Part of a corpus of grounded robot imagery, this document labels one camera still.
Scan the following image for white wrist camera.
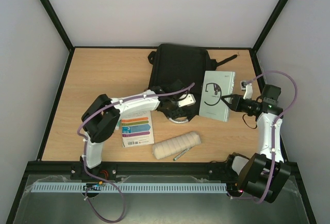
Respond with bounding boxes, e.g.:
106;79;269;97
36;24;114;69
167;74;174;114
177;93;196;107
240;81;253;99

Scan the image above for black student backpack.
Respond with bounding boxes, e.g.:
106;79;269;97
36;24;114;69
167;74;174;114
147;43;238;122

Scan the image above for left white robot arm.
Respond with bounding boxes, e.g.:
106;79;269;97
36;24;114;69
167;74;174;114
77;83;195;169

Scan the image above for purple cable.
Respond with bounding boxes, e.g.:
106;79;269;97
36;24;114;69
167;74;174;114
229;71;299;204
77;82;195;222

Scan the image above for beige rolled pencil case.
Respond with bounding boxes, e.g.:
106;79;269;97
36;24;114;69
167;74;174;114
152;131;202;159

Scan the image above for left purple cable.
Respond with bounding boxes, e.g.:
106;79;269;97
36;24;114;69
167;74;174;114
77;82;195;222

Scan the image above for silver green marker pen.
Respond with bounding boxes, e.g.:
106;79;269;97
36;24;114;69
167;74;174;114
173;148;191;161

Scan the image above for grey notebook with black logo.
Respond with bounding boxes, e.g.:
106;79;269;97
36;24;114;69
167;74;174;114
199;71;236;122

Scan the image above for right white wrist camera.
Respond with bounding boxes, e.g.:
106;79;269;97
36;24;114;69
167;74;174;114
240;81;253;99

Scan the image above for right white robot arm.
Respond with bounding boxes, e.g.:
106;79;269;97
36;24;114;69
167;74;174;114
221;84;291;203

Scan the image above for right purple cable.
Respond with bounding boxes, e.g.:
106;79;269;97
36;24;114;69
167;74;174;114
229;71;299;204

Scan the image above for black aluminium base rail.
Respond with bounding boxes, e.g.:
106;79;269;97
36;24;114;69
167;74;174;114
25;161;300;181

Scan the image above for light blue slotted cable duct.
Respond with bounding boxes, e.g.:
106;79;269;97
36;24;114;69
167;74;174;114
31;182;227;194

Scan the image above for colourful paperback book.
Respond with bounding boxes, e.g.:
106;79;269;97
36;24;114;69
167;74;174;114
121;111;154;148

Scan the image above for black enclosure frame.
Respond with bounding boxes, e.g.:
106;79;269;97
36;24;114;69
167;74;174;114
6;0;317;223

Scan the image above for white green glue stick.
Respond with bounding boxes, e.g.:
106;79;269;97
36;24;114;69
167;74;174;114
115;120;121;130

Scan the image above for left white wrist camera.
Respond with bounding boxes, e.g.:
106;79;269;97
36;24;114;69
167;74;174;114
177;93;196;107

